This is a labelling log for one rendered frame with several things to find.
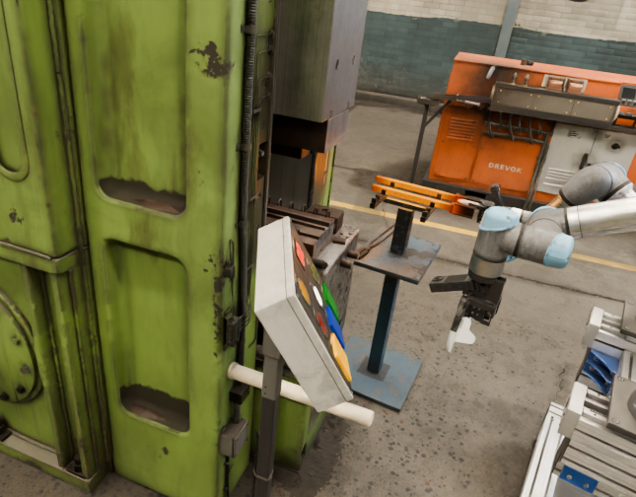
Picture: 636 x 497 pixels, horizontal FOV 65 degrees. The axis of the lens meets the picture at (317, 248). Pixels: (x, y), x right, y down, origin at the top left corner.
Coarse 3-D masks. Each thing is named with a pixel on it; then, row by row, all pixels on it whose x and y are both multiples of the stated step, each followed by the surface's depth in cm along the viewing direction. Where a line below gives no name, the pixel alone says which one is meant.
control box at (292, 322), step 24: (288, 216) 116; (264, 240) 111; (288, 240) 106; (264, 264) 101; (288, 264) 97; (312, 264) 118; (264, 288) 93; (288, 288) 89; (312, 288) 106; (264, 312) 88; (288, 312) 88; (312, 312) 95; (288, 336) 91; (312, 336) 91; (288, 360) 94; (312, 360) 94; (312, 384) 97; (336, 384) 97
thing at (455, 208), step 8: (376, 184) 213; (392, 192) 209; (400, 192) 208; (408, 192) 209; (416, 200) 206; (424, 200) 205; (432, 200) 204; (440, 200) 204; (448, 208) 202; (456, 208) 201; (464, 208) 199; (472, 208) 197; (464, 216) 200; (472, 216) 200
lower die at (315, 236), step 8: (272, 208) 170; (280, 208) 172; (288, 208) 173; (272, 216) 165; (280, 216) 165; (304, 216) 167; (312, 216) 169; (320, 216) 170; (296, 224) 163; (304, 224) 163; (312, 224) 162; (304, 232) 158; (312, 232) 159; (320, 232) 160; (328, 232) 166; (304, 240) 156; (312, 240) 156; (320, 240) 159; (328, 240) 169; (312, 248) 154; (320, 248) 162; (312, 256) 155
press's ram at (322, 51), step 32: (288, 0) 122; (320, 0) 119; (352, 0) 130; (288, 32) 125; (320, 32) 122; (352, 32) 136; (288, 64) 128; (320, 64) 125; (352, 64) 145; (288, 96) 131; (320, 96) 128; (352, 96) 152
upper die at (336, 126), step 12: (348, 108) 152; (276, 120) 141; (288, 120) 140; (300, 120) 138; (336, 120) 143; (276, 132) 142; (288, 132) 141; (300, 132) 140; (312, 132) 138; (324, 132) 137; (336, 132) 146; (288, 144) 142; (300, 144) 141; (312, 144) 140; (324, 144) 139; (336, 144) 149
